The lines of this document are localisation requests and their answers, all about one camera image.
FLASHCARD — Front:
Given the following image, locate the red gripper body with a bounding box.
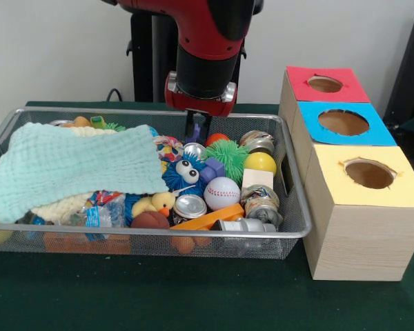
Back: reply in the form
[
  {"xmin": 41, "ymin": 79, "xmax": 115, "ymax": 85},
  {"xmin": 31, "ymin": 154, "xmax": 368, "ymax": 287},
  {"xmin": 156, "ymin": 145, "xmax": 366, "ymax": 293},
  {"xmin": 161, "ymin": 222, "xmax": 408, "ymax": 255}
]
[{"xmin": 164, "ymin": 70, "xmax": 237, "ymax": 118}]

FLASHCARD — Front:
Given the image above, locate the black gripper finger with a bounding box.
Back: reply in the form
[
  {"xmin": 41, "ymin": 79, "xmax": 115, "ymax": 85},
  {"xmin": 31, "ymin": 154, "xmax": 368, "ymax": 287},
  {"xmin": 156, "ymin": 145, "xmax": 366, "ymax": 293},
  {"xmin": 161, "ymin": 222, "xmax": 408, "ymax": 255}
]
[
  {"xmin": 185, "ymin": 109, "xmax": 197, "ymax": 137},
  {"xmin": 199, "ymin": 113, "xmax": 213, "ymax": 142}
]

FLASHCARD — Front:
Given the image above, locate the mint green waffle cloth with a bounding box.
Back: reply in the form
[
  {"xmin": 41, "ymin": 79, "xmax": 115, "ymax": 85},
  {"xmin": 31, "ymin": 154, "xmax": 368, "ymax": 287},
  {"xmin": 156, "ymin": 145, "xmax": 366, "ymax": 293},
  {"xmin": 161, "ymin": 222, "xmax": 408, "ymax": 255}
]
[{"xmin": 0, "ymin": 123, "xmax": 170, "ymax": 223}]

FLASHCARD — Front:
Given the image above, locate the wooden box with three holes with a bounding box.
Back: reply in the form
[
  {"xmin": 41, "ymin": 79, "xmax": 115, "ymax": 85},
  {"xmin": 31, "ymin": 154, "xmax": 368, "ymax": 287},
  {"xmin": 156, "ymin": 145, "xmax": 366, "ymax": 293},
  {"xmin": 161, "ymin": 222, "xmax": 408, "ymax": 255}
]
[{"xmin": 277, "ymin": 65, "xmax": 414, "ymax": 282}]

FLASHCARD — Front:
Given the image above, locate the green spiky ball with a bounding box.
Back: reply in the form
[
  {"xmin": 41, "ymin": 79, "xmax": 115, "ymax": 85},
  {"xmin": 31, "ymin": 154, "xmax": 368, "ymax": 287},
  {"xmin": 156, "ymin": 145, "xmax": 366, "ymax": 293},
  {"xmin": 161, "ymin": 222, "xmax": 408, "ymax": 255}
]
[{"xmin": 204, "ymin": 139, "xmax": 250, "ymax": 180}]

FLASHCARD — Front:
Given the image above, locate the blue spiky toy with eyes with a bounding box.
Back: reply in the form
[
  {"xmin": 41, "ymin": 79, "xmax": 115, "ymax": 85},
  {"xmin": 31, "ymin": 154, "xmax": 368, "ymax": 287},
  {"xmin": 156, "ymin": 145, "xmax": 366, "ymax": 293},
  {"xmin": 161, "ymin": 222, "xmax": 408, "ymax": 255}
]
[{"xmin": 161, "ymin": 154, "xmax": 208, "ymax": 199}]

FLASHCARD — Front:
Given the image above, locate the yellow plastic ball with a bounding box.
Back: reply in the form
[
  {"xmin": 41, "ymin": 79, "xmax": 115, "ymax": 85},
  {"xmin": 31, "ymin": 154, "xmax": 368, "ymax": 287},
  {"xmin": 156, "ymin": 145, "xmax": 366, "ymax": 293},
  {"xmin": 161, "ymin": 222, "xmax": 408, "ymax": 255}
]
[{"xmin": 244, "ymin": 151, "xmax": 277, "ymax": 177}]

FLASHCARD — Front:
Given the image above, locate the white baseball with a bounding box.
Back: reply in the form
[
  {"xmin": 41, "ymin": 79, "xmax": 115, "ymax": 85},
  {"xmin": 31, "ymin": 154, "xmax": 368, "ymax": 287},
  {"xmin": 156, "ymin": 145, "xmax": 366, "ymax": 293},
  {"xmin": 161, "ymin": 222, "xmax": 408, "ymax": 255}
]
[{"xmin": 203, "ymin": 176, "xmax": 242, "ymax": 212}]

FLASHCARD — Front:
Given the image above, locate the plain wooden block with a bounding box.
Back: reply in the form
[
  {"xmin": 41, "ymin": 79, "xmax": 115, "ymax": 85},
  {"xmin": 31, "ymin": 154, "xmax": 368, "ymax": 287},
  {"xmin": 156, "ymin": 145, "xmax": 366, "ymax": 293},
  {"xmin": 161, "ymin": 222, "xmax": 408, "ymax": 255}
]
[{"xmin": 241, "ymin": 168, "xmax": 275, "ymax": 190}]

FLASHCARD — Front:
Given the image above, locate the orange plastic building block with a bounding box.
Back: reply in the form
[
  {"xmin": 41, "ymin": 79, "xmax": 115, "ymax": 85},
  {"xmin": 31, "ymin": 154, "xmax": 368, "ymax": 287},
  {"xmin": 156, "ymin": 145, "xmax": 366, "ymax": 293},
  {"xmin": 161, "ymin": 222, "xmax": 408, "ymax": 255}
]
[{"xmin": 170, "ymin": 202, "xmax": 246, "ymax": 231}]

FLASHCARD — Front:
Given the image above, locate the crushed drink can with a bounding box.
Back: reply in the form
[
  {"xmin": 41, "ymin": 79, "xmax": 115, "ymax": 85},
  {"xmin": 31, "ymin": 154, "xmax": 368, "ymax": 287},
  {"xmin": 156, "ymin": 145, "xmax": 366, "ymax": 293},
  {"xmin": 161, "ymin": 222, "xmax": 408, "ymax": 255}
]
[{"xmin": 239, "ymin": 184, "xmax": 284, "ymax": 228}]

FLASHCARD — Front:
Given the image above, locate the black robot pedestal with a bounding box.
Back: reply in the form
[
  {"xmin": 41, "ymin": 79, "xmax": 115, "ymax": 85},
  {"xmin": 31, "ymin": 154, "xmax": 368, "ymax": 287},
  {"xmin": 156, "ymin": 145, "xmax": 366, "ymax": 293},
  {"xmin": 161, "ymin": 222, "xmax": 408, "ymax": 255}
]
[{"xmin": 126, "ymin": 0, "xmax": 249, "ymax": 104}]

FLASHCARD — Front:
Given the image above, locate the black cable behind table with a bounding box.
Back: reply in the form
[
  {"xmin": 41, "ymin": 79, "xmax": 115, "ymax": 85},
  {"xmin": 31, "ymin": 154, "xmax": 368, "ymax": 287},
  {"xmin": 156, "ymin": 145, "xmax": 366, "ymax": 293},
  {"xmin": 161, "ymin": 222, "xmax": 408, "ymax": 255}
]
[{"xmin": 105, "ymin": 88, "xmax": 135, "ymax": 103}]

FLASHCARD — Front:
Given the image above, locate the silver wire mesh bin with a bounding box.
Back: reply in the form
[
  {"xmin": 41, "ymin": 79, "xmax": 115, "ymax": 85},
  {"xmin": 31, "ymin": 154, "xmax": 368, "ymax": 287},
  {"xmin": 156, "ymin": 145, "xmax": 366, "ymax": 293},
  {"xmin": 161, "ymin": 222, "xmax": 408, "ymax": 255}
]
[{"xmin": 0, "ymin": 106, "xmax": 313, "ymax": 260}]

